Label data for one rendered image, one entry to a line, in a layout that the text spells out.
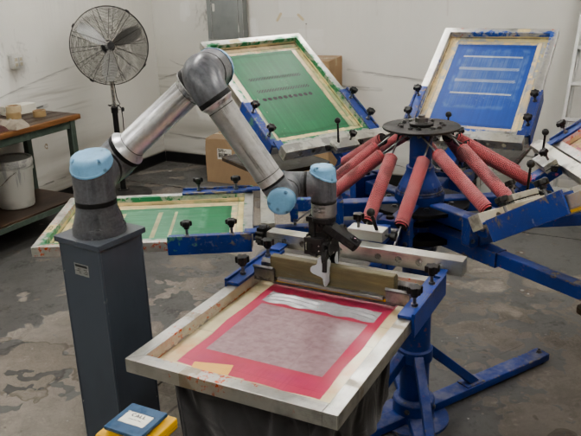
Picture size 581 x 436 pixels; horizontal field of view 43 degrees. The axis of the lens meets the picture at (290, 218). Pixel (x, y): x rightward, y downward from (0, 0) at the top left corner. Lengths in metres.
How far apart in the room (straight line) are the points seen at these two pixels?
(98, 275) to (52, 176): 4.51
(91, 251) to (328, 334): 0.69
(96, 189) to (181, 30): 5.37
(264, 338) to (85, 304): 0.54
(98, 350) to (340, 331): 0.72
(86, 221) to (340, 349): 0.78
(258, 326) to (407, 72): 4.51
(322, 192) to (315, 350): 0.45
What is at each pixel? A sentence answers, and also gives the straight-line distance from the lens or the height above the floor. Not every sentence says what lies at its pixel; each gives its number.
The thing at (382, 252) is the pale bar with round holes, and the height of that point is 1.03.
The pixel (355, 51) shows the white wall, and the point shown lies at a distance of 6.49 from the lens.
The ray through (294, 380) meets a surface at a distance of 1.81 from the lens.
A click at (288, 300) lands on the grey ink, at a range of 2.19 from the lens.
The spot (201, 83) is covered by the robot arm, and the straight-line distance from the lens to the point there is 1.93.
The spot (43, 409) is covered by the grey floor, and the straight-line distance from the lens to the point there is 3.67.
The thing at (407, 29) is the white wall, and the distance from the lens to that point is 6.31.
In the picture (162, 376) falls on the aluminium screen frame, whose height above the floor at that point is 0.97.
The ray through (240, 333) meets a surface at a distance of 2.03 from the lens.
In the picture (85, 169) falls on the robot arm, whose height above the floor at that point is 1.40.
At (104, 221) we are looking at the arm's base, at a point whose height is 1.25.
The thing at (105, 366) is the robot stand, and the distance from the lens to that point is 2.25.
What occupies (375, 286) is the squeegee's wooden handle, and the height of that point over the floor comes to 1.02.
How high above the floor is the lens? 1.91
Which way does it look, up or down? 19 degrees down
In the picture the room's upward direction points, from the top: 2 degrees counter-clockwise
